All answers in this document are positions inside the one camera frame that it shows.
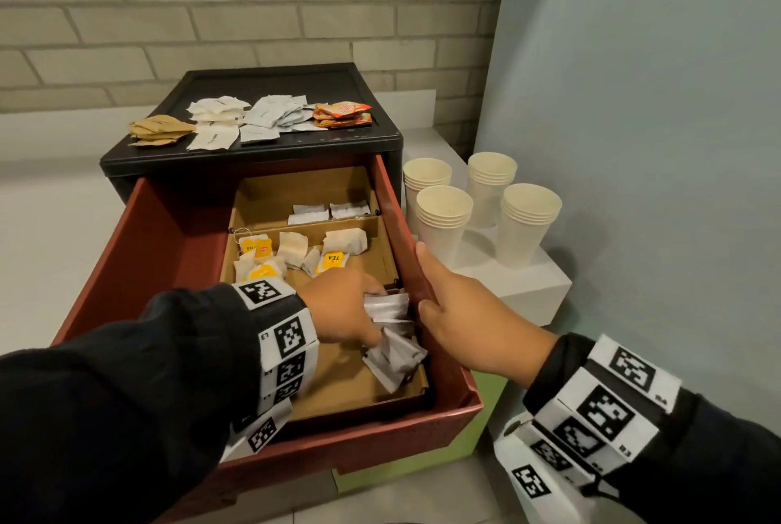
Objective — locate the marker wristband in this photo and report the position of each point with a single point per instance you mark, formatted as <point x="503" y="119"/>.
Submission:
<point x="586" y="426"/>
<point x="287" y="337"/>

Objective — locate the person's left forearm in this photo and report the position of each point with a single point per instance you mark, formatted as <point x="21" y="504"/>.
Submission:
<point x="122" y="395"/>

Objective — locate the silver sachet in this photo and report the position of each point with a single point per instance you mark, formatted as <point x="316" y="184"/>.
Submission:
<point x="390" y="305"/>
<point x="395" y="362"/>

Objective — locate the flat silver sachet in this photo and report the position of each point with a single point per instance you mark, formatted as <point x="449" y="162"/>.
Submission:
<point x="395" y="362"/>

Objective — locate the red drawer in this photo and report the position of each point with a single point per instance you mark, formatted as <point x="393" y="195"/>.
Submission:
<point x="183" y="237"/>

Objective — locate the orange snack packet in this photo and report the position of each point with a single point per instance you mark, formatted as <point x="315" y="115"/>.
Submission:
<point x="341" y="109"/>
<point x="348" y="122"/>

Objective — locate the person's left hand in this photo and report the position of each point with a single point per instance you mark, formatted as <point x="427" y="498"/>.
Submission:
<point x="338" y="304"/>

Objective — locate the person's right hand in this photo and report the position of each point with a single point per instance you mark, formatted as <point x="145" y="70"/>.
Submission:
<point x="482" y="328"/>

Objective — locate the white sachet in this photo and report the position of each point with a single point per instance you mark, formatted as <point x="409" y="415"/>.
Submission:
<point x="308" y="214"/>
<point x="349" y="209"/>

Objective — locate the white pedestal block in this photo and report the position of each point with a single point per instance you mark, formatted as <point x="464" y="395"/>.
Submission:
<point x="525" y="286"/>

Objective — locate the left marker wristband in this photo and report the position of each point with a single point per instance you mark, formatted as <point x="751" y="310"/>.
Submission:
<point x="287" y="337"/>

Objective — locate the person's left fingers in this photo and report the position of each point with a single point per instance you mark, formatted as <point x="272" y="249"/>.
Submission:
<point x="368" y="334"/>

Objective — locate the right marker wristband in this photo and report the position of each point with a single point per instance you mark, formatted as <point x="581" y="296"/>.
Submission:
<point x="586" y="426"/>

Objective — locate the pile of white sachets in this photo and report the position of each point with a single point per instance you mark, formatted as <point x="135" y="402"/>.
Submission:
<point x="274" y="112"/>
<point x="215" y="121"/>

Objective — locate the black drawer cabinet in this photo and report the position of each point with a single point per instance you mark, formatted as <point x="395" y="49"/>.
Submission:
<point x="274" y="78"/>

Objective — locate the pile of tea bags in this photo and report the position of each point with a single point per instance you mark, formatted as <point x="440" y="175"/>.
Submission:
<point x="293" y="248"/>

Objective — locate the person's right thumb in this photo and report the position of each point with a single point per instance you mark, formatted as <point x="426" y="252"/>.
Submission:
<point x="430" y="313"/>

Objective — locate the green cabinet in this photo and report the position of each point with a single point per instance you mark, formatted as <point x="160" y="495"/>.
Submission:
<point x="427" y="456"/>

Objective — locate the person's right forearm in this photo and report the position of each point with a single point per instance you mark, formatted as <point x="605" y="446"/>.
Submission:
<point x="701" y="468"/>

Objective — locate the brown cardboard divider tray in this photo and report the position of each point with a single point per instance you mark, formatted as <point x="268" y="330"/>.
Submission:
<point x="341" y="371"/>

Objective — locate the pile of brown sachets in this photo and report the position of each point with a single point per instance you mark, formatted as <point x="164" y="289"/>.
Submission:
<point x="160" y="128"/>

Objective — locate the stack of white paper cups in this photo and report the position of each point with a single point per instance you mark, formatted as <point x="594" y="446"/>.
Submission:
<point x="426" y="173"/>
<point x="491" y="176"/>
<point x="443" y="218"/>
<point x="526" y="225"/>

